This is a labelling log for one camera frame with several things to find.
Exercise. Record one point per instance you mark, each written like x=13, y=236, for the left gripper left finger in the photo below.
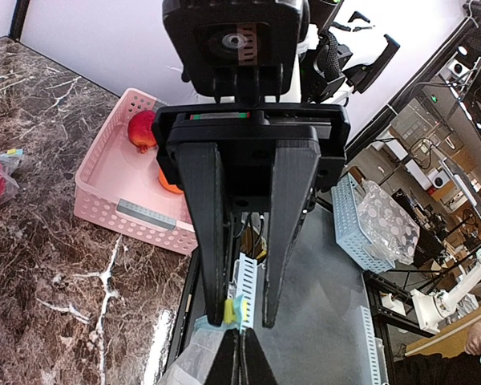
x=225, y=366

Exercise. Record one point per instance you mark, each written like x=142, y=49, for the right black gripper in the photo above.
x=252, y=156

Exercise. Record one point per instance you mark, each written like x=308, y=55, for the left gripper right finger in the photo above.
x=254, y=366

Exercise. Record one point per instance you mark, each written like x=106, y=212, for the clear zip bag blue zipper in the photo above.
x=9, y=161

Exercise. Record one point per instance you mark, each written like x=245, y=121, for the orange tangerine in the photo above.
x=172, y=188

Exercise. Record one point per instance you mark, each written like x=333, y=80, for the red strawberry fruit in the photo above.
x=139, y=131

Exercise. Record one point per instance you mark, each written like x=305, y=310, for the blue plastic basket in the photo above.
x=348, y=231

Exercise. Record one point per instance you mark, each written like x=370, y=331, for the pink plastic basket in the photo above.
x=118, y=188

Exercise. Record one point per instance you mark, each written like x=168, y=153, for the black front table rail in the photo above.
x=191, y=308

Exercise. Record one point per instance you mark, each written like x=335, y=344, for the white slotted cable duct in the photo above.
x=243, y=287

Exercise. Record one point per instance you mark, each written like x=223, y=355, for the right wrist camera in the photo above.
x=240, y=49

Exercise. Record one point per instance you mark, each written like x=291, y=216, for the left black frame post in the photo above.
x=18, y=19

